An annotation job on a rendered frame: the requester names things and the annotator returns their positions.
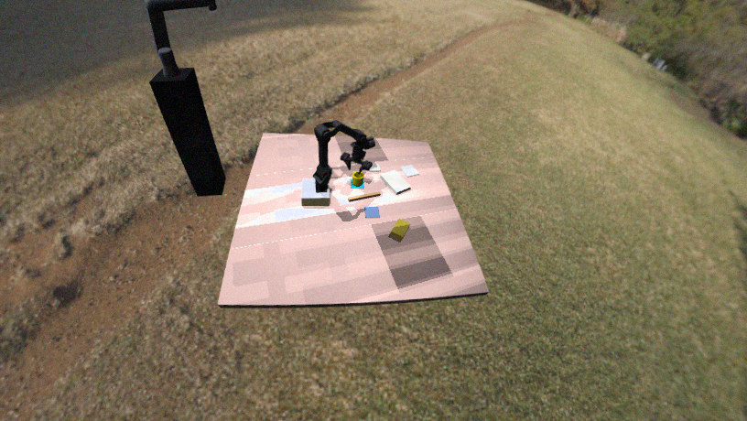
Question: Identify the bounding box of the light wooden bar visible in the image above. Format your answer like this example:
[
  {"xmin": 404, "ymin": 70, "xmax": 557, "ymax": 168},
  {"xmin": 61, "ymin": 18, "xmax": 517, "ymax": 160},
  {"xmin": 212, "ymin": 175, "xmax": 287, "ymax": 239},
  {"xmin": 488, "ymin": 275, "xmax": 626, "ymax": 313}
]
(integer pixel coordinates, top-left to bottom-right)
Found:
[{"xmin": 348, "ymin": 191, "xmax": 381, "ymax": 202}]

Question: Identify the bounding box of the yellow cup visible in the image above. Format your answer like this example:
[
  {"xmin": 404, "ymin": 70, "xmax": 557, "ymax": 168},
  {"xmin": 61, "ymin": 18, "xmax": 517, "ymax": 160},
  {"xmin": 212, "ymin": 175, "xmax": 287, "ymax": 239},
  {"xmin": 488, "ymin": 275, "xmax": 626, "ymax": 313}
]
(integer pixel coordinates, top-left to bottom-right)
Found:
[{"xmin": 352, "ymin": 171, "xmax": 364, "ymax": 187}]

